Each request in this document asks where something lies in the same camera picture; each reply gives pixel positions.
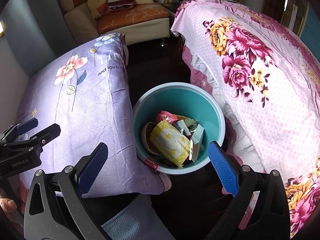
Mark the brown round bread piece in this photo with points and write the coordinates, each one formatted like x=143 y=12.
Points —
x=146 y=134

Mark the purple floral bed sheet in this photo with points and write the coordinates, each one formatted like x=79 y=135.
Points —
x=85 y=92

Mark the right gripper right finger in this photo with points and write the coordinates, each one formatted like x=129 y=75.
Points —
x=259 y=209

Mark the white medicine box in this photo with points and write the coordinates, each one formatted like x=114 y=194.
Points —
x=196 y=143

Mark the grey blue cloth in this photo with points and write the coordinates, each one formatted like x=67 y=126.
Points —
x=137 y=221

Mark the yellow white plastic wrapper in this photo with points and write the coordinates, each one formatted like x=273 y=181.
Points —
x=171 y=143

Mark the blue white milk carton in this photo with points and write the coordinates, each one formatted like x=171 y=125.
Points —
x=181 y=127

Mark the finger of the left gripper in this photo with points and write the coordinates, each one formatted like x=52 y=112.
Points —
x=43 y=137
x=26 y=126

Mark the red label tag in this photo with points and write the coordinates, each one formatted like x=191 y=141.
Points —
x=151 y=164

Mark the teal plastic trash bin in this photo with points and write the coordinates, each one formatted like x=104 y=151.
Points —
x=184 y=99

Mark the person's left hand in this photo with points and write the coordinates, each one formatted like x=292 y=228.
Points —
x=9 y=206

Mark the pink floral quilt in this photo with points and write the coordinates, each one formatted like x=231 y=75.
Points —
x=266 y=82

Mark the pink white snack packet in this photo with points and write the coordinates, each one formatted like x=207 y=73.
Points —
x=166 y=116

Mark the beige sofa orange cushion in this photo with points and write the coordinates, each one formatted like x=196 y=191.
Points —
x=146 y=20

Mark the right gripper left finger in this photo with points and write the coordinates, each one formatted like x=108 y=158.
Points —
x=55 y=208

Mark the orange green candy packet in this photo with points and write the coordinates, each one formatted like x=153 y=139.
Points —
x=189 y=122

